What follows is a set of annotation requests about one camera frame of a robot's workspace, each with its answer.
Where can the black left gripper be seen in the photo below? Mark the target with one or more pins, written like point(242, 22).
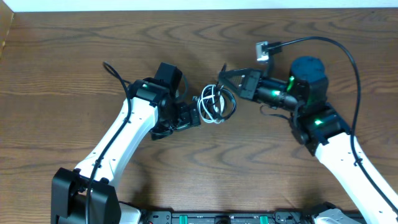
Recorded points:
point(186, 120)

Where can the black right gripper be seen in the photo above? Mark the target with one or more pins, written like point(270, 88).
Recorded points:
point(247, 90)

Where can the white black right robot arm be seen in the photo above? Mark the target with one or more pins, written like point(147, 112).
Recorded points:
point(319, 127)

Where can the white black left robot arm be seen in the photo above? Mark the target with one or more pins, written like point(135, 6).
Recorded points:
point(87, 194)

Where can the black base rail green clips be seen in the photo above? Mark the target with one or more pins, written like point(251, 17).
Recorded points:
point(167, 217)

